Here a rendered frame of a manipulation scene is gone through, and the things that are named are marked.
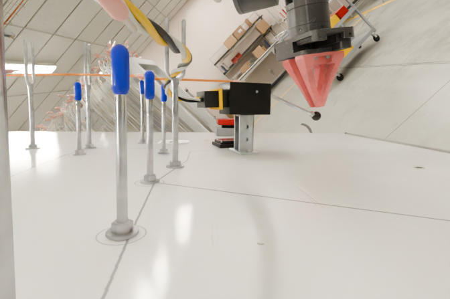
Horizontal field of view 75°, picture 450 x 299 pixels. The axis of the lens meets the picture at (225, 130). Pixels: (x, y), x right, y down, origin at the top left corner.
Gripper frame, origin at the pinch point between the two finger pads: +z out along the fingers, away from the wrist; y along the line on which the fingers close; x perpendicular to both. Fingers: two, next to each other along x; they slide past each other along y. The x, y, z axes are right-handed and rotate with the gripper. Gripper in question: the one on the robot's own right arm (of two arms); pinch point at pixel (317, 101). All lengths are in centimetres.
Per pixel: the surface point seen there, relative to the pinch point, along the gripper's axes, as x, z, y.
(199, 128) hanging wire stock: -3, 8, -62
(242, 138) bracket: -12.6, 2.8, 1.1
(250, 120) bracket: -11.2, 0.8, 1.1
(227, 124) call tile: -7.0, 3.5, -20.2
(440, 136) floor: 148, 43, -86
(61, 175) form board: -32.2, 1.4, 8.3
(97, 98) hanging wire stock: -33, -7, -70
